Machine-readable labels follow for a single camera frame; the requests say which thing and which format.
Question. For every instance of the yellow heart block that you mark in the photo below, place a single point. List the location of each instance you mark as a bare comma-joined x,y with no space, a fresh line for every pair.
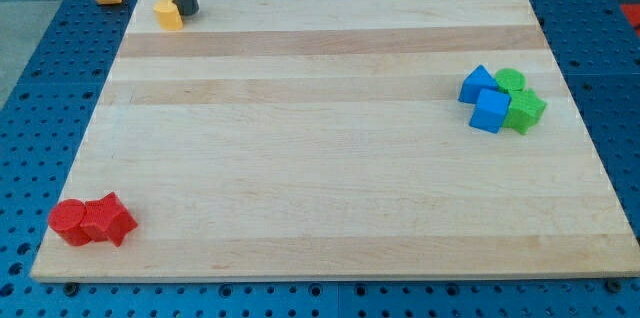
167,15

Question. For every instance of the wooden board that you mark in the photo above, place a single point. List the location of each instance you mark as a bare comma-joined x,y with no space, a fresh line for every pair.
281,140

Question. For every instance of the blue triangle block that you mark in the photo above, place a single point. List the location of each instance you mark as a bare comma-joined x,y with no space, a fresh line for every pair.
476,81

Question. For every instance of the blue cube block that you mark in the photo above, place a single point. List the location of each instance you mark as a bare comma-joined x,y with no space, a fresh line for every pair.
490,111

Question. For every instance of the green cylinder block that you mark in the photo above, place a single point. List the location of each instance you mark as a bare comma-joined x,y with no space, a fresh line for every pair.
509,80

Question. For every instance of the green star block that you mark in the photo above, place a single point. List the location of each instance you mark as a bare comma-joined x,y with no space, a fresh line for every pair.
525,111

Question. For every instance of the red star block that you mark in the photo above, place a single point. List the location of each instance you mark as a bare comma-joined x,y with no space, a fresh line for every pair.
107,219

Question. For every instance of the red cylinder block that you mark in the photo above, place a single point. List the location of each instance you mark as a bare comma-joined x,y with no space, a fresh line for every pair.
65,220

